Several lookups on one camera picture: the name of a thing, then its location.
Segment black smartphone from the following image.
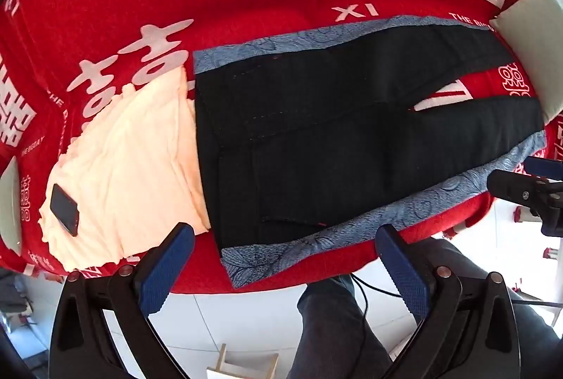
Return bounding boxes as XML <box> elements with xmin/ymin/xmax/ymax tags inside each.
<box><xmin>49</xmin><ymin>183</ymin><xmax>81</xmax><ymax>236</ymax></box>

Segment cream folded cloth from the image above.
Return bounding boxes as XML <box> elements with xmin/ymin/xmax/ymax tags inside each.
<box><xmin>39</xmin><ymin>69</ymin><xmax>212</xmax><ymax>272</ymax></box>

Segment person's right leg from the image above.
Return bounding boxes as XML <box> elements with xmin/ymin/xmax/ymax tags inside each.
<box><xmin>433</xmin><ymin>237</ymin><xmax>563</xmax><ymax>379</ymax></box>

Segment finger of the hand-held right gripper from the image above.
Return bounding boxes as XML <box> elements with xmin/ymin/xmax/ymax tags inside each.
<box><xmin>525</xmin><ymin>156</ymin><xmax>563</xmax><ymax>178</ymax></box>
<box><xmin>486</xmin><ymin>169</ymin><xmax>563</xmax><ymax>210</ymax></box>

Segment black pants with blue stripes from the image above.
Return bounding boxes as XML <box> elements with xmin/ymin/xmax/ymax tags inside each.
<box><xmin>194</xmin><ymin>15</ymin><xmax>548</xmax><ymax>289</ymax></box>

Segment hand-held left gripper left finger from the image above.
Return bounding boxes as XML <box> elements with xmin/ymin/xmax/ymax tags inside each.
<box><xmin>50</xmin><ymin>223</ymin><xmax>195</xmax><ymax>379</ymax></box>

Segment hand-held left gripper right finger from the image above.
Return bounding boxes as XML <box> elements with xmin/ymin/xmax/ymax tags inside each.
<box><xmin>375</xmin><ymin>224</ymin><xmax>520</xmax><ymax>379</ymax></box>

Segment red printed blanket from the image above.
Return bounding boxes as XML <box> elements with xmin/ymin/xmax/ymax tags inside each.
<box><xmin>0</xmin><ymin>0</ymin><xmax>563</xmax><ymax>296</ymax></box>

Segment person's left leg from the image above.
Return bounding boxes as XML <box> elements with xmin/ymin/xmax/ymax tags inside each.
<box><xmin>297</xmin><ymin>273</ymin><xmax>397</xmax><ymax>379</ymax></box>

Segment black cable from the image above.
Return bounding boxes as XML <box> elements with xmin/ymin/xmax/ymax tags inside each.
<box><xmin>349</xmin><ymin>272</ymin><xmax>563</xmax><ymax>362</ymax></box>

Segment person's leg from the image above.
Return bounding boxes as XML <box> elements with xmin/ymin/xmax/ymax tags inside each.
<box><xmin>433</xmin><ymin>237</ymin><xmax>563</xmax><ymax>379</ymax></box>
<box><xmin>297</xmin><ymin>273</ymin><xmax>397</xmax><ymax>379</ymax></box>

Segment wooden stool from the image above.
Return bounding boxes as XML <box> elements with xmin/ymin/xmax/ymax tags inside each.
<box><xmin>206</xmin><ymin>343</ymin><xmax>281</xmax><ymax>379</ymax></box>

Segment pale green pillow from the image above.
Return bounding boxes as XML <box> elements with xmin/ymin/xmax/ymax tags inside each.
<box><xmin>0</xmin><ymin>156</ymin><xmax>24</xmax><ymax>253</ymax></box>
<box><xmin>489</xmin><ymin>0</ymin><xmax>563</xmax><ymax>125</ymax></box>

